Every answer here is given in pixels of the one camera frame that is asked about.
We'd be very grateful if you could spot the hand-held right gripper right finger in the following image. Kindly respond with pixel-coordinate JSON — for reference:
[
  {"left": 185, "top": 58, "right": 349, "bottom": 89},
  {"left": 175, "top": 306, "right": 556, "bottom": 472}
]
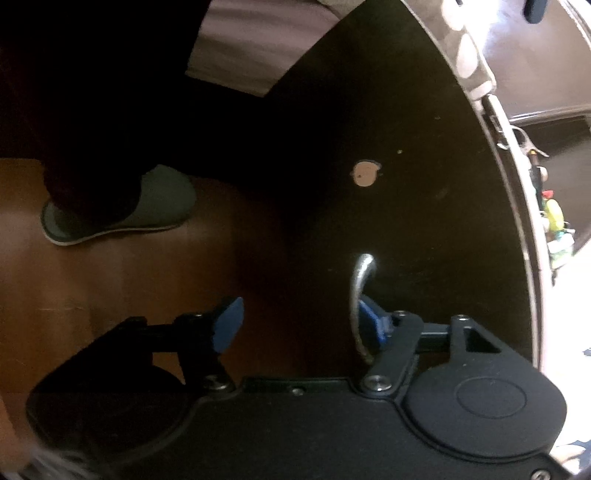
[{"left": 356, "top": 295, "right": 504, "bottom": 398}]

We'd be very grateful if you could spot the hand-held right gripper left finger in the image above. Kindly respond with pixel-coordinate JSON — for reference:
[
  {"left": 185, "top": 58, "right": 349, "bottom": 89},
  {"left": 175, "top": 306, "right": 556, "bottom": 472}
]
[{"left": 95, "top": 296, "right": 245, "bottom": 393}]

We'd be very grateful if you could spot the silver metal drawer handle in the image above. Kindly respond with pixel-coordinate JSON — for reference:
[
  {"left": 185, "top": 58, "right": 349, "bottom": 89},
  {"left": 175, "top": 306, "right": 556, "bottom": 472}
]
[{"left": 347, "top": 252, "right": 383, "bottom": 367}]

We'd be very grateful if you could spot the black cabinet door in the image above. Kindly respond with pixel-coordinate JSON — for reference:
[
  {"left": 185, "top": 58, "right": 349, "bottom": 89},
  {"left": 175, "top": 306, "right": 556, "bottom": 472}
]
[{"left": 249, "top": 0, "right": 591, "bottom": 384}]

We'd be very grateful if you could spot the green slipper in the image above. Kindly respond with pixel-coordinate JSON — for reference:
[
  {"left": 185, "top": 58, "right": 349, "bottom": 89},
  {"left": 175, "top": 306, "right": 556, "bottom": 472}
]
[{"left": 41, "top": 164, "right": 198, "bottom": 246}]

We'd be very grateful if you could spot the green white small packet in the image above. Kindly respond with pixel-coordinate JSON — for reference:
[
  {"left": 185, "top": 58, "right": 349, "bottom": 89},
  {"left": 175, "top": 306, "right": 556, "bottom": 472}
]
[{"left": 547, "top": 231, "right": 576, "bottom": 271}]

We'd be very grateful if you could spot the yellow plastic toy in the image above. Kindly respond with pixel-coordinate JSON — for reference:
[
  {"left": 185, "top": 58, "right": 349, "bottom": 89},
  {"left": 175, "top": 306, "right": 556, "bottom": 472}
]
[{"left": 541, "top": 189, "right": 567, "bottom": 234}]

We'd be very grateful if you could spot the person's dark trouser leg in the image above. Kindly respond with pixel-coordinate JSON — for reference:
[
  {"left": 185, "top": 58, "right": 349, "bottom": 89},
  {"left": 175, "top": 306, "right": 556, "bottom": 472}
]
[{"left": 41, "top": 69, "right": 185, "bottom": 227}]

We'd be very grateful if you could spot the metal clip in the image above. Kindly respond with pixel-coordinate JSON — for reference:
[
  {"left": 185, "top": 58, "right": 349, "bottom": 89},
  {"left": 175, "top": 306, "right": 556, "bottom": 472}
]
[{"left": 510, "top": 127, "right": 550, "bottom": 158}]

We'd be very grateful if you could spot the grey bed sheet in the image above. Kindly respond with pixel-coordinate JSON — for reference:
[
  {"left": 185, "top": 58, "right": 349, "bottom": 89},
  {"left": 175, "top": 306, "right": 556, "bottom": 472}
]
[{"left": 185, "top": 0, "right": 352, "bottom": 98}]

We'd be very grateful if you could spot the grey white patterned cloth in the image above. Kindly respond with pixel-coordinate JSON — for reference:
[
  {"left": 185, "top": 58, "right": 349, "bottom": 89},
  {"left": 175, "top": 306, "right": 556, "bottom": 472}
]
[{"left": 405, "top": 0, "right": 498, "bottom": 101}]

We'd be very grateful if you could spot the dark brown wooden cabinet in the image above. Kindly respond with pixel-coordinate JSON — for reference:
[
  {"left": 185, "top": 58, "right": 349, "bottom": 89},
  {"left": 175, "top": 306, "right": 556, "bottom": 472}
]
[{"left": 475, "top": 0, "right": 591, "bottom": 127}]

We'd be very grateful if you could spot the dark blue object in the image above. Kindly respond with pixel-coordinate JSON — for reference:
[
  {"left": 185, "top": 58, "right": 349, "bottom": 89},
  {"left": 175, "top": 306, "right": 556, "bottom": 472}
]
[{"left": 524, "top": 0, "right": 551, "bottom": 25}]

